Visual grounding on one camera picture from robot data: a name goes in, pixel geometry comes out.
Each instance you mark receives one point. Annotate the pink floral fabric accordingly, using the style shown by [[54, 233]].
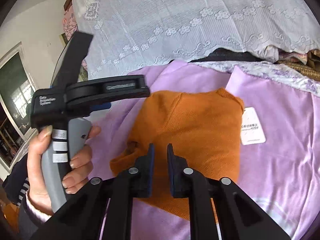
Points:
[[70, 27]]

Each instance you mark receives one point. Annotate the dark folded clothing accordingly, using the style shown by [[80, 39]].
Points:
[[219, 54]]

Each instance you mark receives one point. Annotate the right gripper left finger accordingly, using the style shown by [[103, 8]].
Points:
[[102, 209]]

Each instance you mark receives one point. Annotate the window with white frame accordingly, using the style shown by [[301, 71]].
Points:
[[17, 89]]

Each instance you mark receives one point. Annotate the orange knit cat cardigan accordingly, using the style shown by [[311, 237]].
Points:
[[203, 128]]

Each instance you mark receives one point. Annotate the person left hand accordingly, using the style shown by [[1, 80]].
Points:
[[81, 165]]

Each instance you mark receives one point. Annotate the white lace cover cloth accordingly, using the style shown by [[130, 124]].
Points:
[[131, 34]]

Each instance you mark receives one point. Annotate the white paper clothing tag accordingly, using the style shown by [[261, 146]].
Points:
[[251, 128]]

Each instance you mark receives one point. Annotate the brown woven mat stack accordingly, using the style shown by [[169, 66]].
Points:
[[306, 64]]

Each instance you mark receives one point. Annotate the floral purple white bedding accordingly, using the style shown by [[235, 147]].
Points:
[[280, 73]]

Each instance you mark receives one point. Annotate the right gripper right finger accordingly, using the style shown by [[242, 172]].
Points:
[[218, 209]]

